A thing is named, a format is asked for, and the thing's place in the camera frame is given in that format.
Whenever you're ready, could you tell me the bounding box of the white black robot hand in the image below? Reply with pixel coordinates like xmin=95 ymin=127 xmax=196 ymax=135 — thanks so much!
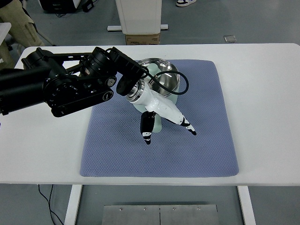
xmin=126 ymin=80 xmax=196 ymax=145

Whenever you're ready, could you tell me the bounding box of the green pot with handle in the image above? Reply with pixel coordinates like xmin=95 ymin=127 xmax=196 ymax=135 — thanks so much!
xmin=126 ymin=58 xmax=184 ymax=136

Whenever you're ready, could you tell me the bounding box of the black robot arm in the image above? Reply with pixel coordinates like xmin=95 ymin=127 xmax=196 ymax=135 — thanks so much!
xmin=0 ymin=47 xmax=147 ymax=117

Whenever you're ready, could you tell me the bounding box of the cardboard box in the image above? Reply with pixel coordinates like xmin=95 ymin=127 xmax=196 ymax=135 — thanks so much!
xmin=125 ymin=33 xmax=160 ymax=45

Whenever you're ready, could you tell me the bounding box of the blue textured mat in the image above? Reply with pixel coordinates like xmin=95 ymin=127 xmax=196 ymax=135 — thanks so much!
xmin=79 ymin=59 xmax=240 ymax=178

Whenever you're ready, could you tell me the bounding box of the black white sneaker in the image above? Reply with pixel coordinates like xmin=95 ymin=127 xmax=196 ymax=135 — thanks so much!
xmin=176 ymin=0 xmax=197 ymax=7

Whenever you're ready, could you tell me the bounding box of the grey floor socket plate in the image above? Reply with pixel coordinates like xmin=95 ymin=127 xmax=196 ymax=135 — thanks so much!
xmin=224 ymin=35 xmax=237 ymax=43

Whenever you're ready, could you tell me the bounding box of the black equipment case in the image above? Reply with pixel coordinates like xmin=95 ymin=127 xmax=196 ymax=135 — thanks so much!
xmin=38 ymin=0 xmax=96 ymax=14

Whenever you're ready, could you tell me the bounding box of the person in khaki trousers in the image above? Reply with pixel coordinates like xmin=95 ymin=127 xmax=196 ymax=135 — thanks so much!
xmin=0 ymin=0 xmax=45 ymax=68

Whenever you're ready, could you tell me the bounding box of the white side table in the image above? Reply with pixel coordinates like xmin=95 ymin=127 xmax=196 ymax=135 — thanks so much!
xmin=0 ymin=22 xmax=12 ymax=44

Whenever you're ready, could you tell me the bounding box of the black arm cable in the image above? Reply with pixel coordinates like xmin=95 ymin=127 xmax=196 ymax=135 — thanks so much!
xmin=140 ymin=70 xmax=190 ymax=95

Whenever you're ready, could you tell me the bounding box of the white pedestal cabinet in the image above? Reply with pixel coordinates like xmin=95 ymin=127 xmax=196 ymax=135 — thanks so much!
xmin=107 ymin=0 xmax=169 ymax=35

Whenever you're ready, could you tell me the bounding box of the metal base plate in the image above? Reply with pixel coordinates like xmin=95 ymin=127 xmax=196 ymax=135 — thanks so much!
xmin=102 ymin=204 xmax=220 ymax=225

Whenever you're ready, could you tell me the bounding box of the white table frame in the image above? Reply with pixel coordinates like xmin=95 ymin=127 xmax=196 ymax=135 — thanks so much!
xmin=64 ymin=185 xmax=256 ymax=225

